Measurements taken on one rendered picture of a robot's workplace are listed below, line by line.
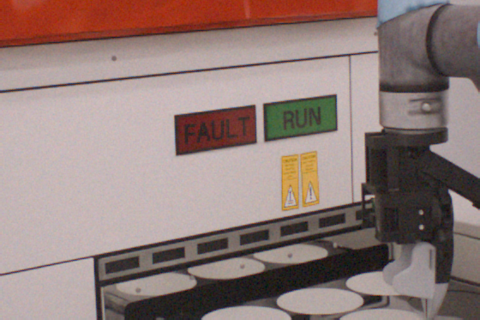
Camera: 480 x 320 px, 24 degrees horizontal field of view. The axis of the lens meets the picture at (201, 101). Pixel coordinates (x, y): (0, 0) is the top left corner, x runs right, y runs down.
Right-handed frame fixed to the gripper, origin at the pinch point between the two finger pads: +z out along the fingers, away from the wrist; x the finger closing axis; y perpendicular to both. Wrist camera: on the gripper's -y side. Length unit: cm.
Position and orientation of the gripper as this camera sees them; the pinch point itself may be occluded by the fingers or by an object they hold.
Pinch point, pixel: (435, 306)
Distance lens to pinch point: 129.3
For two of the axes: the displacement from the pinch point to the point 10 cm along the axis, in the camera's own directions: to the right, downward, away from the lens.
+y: -9.9, 0.6, -1.4
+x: 1.4, 1.2, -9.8
